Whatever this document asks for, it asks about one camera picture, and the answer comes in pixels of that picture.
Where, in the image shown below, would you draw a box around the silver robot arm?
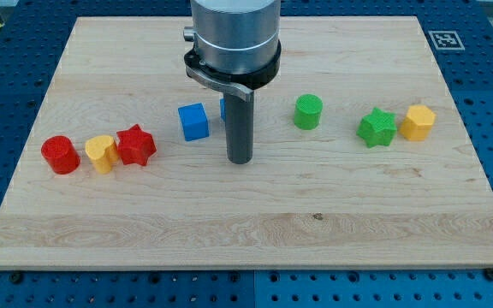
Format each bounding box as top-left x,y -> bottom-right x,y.
183,0 -> 281,102

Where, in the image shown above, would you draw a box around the light wooden board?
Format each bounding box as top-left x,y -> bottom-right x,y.
0,16 -> 493,271

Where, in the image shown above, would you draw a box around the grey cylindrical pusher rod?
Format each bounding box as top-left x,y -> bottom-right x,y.
223,94 -> 254,164

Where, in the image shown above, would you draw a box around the blue cube block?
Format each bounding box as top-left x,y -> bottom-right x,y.
178,103 -> 210,141

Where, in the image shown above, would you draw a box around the green cylinder block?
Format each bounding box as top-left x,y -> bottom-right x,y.
294,94 -> 323,130

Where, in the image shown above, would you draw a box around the red star block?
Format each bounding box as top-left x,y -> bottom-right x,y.
116,124 -> 157,166

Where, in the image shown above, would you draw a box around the green star block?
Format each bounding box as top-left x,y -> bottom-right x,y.
356,107 -> 397,148

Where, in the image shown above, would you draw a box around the yellow heart block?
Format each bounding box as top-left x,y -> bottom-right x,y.
85,135 -> 119,175

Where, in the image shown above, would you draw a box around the yellow hexagon block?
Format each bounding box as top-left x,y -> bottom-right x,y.
399,104 -> 437,141

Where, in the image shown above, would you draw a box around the red cylinder block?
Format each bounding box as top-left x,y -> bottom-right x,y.
41,135 -> 80,175

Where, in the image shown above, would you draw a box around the white fiducial marker tag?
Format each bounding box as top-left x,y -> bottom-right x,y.
429,30 -> 465,50

